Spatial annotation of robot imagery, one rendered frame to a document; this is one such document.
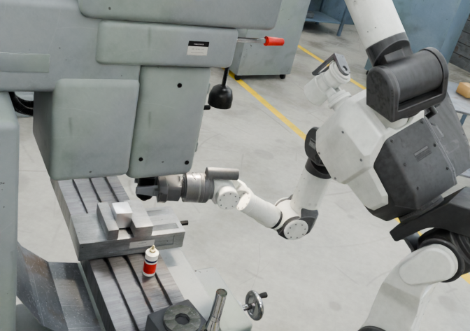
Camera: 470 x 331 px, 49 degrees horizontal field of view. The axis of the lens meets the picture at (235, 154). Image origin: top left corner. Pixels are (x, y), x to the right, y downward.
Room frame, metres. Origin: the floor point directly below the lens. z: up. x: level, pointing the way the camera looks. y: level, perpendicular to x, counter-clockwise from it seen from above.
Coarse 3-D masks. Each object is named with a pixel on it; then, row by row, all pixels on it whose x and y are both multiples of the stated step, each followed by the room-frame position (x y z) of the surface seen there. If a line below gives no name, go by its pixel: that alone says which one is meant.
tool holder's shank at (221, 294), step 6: (222, 288) 0.84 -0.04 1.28; (216, 294) 0.82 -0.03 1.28; (222, 294) 0.82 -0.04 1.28; (216, 300) 0.82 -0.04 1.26; (222, 300) 0.82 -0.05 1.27; (216, 306) 0.82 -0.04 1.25; (222, 306) 0.82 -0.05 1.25; (216, 312) 0.82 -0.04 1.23; (210, 318) 0.82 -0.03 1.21; (216, 318) 0.82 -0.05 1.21; (210, 324) 0.82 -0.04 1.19; (216, 324) 0.82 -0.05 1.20; (210, 330) 0.81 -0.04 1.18; (216, 330) 0.82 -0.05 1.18
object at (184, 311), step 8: (176, 304) 0.95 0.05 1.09; (184, 304) 0.96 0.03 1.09; (192, 304) 0.96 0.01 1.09; (160, 312) 0.91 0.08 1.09; (168, 312) 0.91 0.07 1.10; (176, 312) 0.91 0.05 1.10; (184, 312) 0.92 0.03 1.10; (192, 312) 0.93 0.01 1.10; (152, 320) 0.89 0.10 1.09; (160, 320) 0.89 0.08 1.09; (168, 320) 0.88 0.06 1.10; (176, 320) 0.90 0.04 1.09; (184, 320) 0.91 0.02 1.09; (192, 320) 0.90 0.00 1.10; (200, 320) 0.91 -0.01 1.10; (152, 328) 0.88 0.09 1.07; (160, 328) 0.87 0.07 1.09; (168, 328) 0.86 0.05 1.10; (176, 328) 0.87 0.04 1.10; (184, 328) 0.87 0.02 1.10; (192, 328) 0.88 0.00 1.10; (200, 328) 0.89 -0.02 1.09
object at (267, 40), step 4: (268, 36) 1.27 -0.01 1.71; (240, 40) 1.22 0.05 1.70; (244, 40) 1.23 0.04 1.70; (248, 40) 1.23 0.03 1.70; (252, 40) 1.24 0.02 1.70; (256, 40) 1.25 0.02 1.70; (260, 40) 1.25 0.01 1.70; (264, 40) 1.26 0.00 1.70; (268, 40) 1.26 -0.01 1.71; (272, 40) 1.27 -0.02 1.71; (276, 40) 1.28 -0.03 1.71; (280, 40) 1.29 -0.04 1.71; (264, 44) 1.27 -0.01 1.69; (268, 44) 1.26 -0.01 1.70; (272, 44) 1.27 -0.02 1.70; (276, 44) 1.28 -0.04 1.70; (280, 44) 1.28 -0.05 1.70
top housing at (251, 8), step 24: (96, 0) 1.00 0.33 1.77; (120, 0) 1.02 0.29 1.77; (144, 0) 1.05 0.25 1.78; (168, 0) 1.08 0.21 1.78; (192, 0) 1.11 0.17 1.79; (216, 0) 1.15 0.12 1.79; (240, 0) 1.18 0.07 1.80; (264, 0) 1.22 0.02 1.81; (192, 24) 1.13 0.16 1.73; (216, 24) 1.16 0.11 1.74; (240, 24) 1.19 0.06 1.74; (264, 24) 1.23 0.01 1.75
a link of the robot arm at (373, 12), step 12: (348, 0) 1.16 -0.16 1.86; (360, 0) 1.14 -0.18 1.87; (372, 0) 1.14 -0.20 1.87; (384, 0) 1.14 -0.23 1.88; (360, 12) 1.14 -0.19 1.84; (372, 12) 1.13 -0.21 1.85; (384, 12) 1.13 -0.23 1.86; (396, 12) 1.15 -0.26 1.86; (360, 24) 1.13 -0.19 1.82; (372, 24) 1.12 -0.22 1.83; (384, 24) 1.11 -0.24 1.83; (396, 24) 1.12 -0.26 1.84; (360, 36) 1.14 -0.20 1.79; (372, 36) 1.11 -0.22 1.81; (384, 36) 1.10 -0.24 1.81
